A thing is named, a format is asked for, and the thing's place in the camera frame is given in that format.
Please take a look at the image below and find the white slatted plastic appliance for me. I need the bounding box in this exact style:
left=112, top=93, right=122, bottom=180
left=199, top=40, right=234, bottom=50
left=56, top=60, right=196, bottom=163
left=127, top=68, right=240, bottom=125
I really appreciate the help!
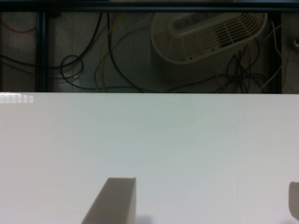
left=150, top=12, right=267, bottom=83

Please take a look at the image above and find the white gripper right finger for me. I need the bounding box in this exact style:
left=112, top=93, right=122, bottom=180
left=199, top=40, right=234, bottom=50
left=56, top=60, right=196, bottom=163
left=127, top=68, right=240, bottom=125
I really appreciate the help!
left=289, top=182, right=299, bottom=221

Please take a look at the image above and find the orange cable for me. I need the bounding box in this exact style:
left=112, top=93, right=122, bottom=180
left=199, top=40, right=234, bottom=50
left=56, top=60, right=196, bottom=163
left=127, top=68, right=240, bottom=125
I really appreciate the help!
left=0, top=19, right=37, bottom=35

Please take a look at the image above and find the black cable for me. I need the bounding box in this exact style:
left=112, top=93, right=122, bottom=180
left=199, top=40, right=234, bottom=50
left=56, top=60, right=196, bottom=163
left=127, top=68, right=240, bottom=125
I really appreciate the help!
left=0, top=12, right=225, bottom=93

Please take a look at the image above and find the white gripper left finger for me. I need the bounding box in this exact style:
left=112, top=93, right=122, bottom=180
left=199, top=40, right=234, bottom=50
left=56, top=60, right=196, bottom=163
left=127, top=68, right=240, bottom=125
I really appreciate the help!
left=81, top=178, right=136, bottom=224

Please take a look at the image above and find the dark aluminium frame rail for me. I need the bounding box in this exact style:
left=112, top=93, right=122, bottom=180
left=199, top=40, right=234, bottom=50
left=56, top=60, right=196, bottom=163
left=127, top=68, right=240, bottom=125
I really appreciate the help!
left=36, top=12, right=49, bottom=92

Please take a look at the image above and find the yellow cable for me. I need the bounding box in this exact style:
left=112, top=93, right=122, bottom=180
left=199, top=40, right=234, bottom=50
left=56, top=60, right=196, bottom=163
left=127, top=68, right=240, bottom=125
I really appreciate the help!
left=93, top=12, right=126, bottom=93

